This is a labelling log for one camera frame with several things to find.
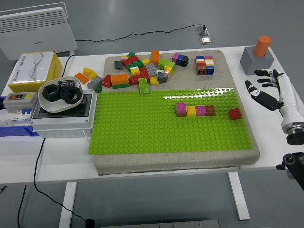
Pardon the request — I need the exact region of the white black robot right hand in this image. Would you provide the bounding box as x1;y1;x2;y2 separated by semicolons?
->
244;68;300;126

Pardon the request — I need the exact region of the red square toy brick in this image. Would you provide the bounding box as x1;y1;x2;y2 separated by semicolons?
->
228;108;243;121

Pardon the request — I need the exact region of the magenta toy brick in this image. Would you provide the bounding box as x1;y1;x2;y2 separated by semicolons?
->
176;102;187;117

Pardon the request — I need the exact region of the yellow pink toy brick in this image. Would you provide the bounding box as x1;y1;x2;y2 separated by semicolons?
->
163;65;174;78

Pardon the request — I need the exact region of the large lime toy brick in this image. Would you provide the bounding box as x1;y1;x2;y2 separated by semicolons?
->
158;58;176;72

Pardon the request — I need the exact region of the light grey toy brick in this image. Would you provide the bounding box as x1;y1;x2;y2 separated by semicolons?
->
145;63;157;77

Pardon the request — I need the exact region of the long lime toy brick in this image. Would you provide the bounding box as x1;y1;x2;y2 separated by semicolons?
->
138;77;151;95

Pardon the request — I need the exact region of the green studded baseplate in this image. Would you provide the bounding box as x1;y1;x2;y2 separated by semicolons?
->
88;87;252;155

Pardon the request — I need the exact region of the large red toy brick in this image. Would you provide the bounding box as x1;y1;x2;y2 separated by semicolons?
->
128;67;151;86
122;56;140;67

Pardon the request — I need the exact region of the long dark green brick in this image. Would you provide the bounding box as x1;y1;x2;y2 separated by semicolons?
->
126;61;144;72

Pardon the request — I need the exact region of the long orange toy brick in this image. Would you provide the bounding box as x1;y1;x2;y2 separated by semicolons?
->
111;74;130;86

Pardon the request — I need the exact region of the red sloped toy brick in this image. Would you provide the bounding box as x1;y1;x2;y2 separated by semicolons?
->
102;74;112;88

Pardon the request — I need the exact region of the long light grey brick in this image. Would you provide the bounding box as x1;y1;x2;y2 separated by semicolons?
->
86;76;104;90

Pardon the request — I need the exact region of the yellow stepped toy brick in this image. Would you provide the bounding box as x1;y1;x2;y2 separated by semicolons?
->
83;67;97;79

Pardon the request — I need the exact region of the flat orange toy brick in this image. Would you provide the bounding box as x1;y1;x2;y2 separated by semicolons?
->
74;72;90;84

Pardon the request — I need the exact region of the grey block holder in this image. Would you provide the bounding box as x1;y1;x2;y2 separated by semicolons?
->
239;45;275;76

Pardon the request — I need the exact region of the orange cylinder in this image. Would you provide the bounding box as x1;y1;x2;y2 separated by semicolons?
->
253;35;272;57

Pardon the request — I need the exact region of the white table leg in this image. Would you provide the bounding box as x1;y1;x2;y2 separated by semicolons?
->
227;171;251;221
58;182;78;228

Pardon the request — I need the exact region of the open floor socket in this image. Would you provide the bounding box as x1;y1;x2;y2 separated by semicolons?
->
195;25;210;37

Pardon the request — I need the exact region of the grey-brown foam mat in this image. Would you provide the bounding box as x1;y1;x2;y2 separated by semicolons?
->
94;49;260;176

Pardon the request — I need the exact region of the small black electronic part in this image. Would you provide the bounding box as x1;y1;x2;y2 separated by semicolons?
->
57;79;76;88

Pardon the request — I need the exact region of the large black hex nut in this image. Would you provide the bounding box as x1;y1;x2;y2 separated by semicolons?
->
42;85;60;103
59;87;82;105

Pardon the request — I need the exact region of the white bowl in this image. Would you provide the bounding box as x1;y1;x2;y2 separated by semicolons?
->
38;76;84;114

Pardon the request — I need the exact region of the yellow white tissue box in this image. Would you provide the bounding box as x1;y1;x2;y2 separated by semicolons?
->
8;51;63;93

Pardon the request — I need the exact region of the white panel heater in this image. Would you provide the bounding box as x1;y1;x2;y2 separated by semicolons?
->
0;2;78;61

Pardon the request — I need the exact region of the white blue circuit breaker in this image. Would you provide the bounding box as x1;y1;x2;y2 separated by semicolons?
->
0;108;33;126

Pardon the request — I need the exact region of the blue plastic bin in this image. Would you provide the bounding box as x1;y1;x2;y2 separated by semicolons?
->
0;96;40;138

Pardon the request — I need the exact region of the black floor power cable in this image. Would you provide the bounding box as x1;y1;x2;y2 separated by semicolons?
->
75;23;207;44

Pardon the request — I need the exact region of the grey electrical enclosure box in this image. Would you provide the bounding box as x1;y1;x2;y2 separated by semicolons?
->
30;89;98;139

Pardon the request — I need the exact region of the long black hanging cable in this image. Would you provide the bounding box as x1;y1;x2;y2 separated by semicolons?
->
33;137;88;223

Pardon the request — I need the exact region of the grey push-button switch box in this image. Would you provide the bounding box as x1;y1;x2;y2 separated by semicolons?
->
2;92;39;112

